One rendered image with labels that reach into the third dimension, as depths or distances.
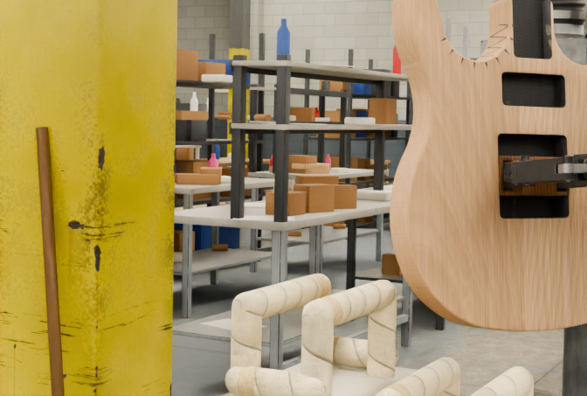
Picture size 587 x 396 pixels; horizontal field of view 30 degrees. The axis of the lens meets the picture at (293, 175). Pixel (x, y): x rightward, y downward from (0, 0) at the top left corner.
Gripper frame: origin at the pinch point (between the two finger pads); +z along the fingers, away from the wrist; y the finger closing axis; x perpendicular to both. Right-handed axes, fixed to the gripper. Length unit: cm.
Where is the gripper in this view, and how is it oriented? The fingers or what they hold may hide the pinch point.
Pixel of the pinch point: (535, 175)
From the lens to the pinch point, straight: 132.8
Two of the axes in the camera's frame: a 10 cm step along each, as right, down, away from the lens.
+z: -4.1, 0.5, 9.1
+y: 9.1, 0.1, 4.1
